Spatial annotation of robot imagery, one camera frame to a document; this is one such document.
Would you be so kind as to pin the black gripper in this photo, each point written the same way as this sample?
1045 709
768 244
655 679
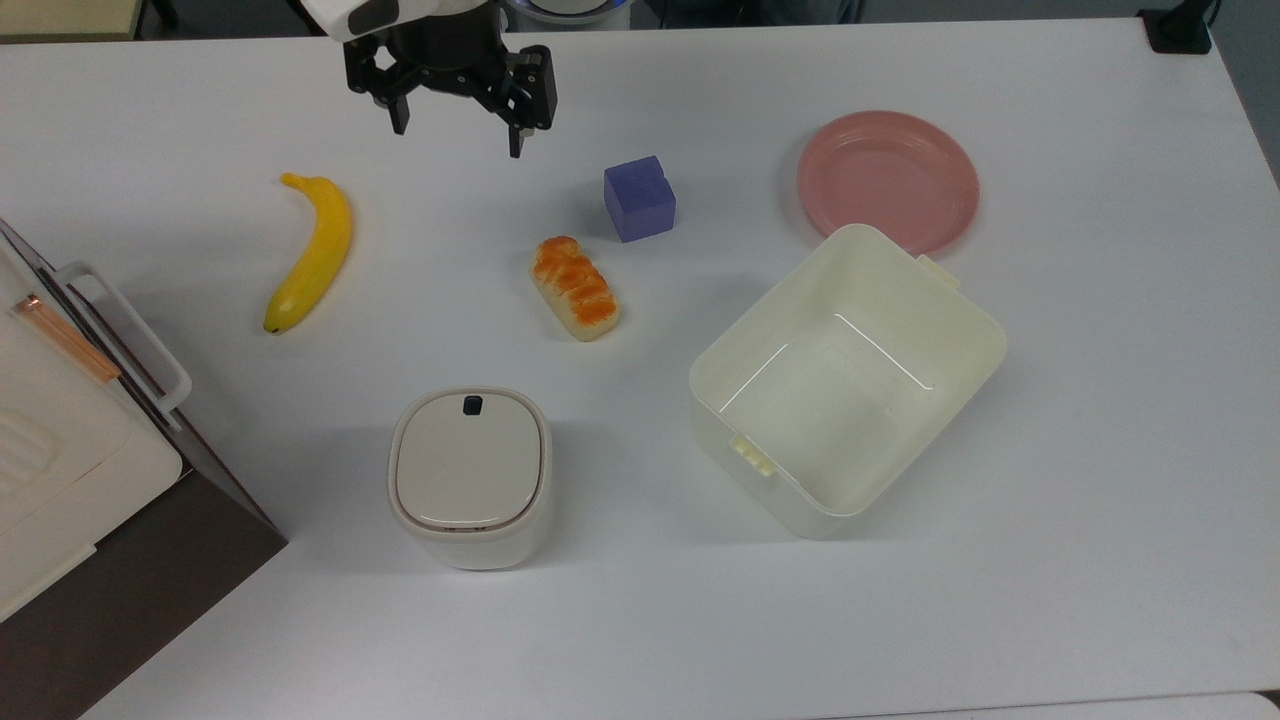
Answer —
440 55

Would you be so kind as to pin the white lidded trash can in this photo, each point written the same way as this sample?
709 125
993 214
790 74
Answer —
470 475

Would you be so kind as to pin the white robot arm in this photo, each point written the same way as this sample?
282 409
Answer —
360 14

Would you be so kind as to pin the yellow banana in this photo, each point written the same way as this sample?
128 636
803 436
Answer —
315 255

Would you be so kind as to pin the purple cube block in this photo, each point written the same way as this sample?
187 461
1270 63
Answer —
640 200

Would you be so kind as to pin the orange glazed bread loaf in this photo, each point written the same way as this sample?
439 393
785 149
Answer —
574 288

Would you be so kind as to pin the tan wooden desk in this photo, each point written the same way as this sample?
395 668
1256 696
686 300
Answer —
65 15

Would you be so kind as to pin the pink plate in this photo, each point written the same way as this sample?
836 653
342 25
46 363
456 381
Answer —
888 182

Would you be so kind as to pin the cream plastic storage bin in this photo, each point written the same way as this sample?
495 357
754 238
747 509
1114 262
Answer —
850 385

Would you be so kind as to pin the white toaster oven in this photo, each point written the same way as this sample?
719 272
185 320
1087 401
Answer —
70 470

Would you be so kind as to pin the black table clamp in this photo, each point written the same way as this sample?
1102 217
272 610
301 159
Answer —
1178 25

